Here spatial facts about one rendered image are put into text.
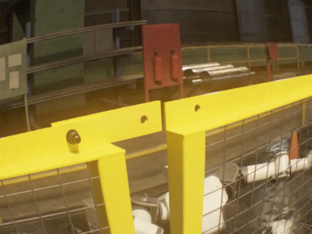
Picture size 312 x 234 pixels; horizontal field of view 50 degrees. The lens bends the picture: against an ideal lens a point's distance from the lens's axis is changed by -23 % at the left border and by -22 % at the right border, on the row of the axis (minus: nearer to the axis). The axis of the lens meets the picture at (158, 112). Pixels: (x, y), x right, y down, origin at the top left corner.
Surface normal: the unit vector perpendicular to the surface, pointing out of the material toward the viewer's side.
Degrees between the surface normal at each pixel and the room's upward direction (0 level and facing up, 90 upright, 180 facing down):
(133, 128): 90
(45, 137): 90
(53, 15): 90
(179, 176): 90
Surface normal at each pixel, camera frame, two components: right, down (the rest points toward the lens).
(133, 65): 0.60, 0.15
